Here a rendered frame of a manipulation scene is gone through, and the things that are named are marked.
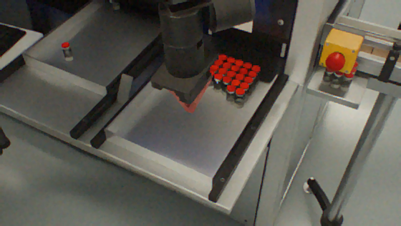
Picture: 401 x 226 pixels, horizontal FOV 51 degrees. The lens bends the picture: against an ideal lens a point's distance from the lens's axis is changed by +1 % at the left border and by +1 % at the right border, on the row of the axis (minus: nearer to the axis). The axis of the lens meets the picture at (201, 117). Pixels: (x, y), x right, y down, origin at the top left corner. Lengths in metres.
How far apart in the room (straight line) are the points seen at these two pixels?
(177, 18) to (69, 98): 0.56
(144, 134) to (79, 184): 1.08
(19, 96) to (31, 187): 0.99
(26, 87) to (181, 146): 0.43
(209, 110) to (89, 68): 0.34
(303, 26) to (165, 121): 0.37
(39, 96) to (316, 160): 1.37
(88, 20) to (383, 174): 1.46
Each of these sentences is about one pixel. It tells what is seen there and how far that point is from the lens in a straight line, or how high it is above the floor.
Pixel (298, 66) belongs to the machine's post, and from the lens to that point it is 1.03.
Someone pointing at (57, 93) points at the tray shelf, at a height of 0.88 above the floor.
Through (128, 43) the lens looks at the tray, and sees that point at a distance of 1.18.
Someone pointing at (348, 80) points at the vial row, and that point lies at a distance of 1.06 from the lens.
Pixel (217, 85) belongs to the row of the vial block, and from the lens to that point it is 1.00.
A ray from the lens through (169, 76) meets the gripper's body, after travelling 0.61.
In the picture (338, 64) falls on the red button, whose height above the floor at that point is 1.00.
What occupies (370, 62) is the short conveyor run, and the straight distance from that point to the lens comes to 1.11.
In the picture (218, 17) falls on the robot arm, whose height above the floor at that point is 1.27.
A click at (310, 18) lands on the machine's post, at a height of 1.07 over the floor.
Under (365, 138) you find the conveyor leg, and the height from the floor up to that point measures 0.63.
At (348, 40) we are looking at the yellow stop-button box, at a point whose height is 1.03.
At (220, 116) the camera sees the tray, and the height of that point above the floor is 0.88.
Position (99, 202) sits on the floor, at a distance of 1.91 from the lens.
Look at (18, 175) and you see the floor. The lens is 2.10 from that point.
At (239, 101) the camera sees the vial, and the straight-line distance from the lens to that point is 0.97.
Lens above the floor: 1.59
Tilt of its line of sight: 47 degrees down
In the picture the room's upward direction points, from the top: straight up
